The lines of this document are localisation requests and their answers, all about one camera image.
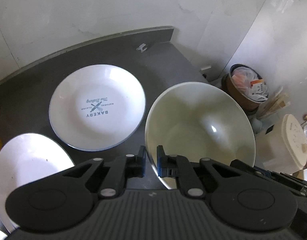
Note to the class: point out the white plate lower left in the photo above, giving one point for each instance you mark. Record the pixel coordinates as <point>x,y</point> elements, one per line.
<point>26,158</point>

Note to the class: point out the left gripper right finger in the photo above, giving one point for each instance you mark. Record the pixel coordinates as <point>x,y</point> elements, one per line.
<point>179,168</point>

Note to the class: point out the white bakery printed plate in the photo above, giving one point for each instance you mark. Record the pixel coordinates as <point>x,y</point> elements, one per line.
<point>97,107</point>

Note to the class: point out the small white bracket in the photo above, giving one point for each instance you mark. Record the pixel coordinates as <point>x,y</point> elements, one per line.
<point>142,48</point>

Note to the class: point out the brown pot with bags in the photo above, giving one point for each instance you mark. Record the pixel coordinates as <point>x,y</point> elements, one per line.
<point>246,87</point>

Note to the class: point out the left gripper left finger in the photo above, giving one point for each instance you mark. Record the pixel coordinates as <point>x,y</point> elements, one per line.
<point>120,170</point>

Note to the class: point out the cream air fryer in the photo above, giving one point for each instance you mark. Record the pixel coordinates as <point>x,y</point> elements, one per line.
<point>283,146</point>

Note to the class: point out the large cream ceramic bowl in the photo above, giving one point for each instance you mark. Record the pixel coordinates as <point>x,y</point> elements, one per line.
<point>198,120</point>

